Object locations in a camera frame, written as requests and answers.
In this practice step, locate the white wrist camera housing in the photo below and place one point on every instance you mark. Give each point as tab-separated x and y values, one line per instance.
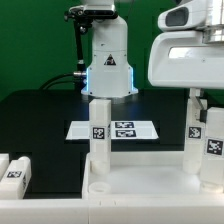
187	15

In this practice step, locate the white front wall bar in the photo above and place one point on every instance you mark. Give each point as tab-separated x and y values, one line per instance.
188	210

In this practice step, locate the white desk top tray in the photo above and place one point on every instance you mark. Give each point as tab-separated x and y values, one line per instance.
146	175

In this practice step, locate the white block far left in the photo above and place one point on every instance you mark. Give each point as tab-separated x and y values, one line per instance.
4	163

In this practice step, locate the white marker base plate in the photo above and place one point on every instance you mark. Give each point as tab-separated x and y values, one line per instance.
117	130

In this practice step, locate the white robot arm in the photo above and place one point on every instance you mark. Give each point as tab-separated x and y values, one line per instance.
109	75

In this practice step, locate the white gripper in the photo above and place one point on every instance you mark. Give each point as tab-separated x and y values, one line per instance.
181	59

